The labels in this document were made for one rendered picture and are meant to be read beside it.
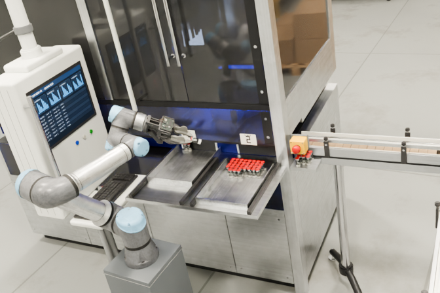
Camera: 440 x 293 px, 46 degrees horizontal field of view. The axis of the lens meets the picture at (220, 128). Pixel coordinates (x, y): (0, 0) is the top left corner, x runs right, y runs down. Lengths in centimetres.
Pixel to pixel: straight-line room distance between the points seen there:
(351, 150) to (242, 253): 94
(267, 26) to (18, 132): 124
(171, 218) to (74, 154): 75
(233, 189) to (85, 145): 84
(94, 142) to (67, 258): 125
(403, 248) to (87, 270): 204
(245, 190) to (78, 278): 161
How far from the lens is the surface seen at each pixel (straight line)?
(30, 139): 252
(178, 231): 316
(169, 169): 270
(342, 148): 255
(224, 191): 243
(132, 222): 216
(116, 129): 219
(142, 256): 226
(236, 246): 302
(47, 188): 194
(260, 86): 238
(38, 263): 393
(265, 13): 224
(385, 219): 360
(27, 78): 248
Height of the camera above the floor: 223
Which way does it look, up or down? 27 degrees down
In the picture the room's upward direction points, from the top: 11 degrees counter-clockwise
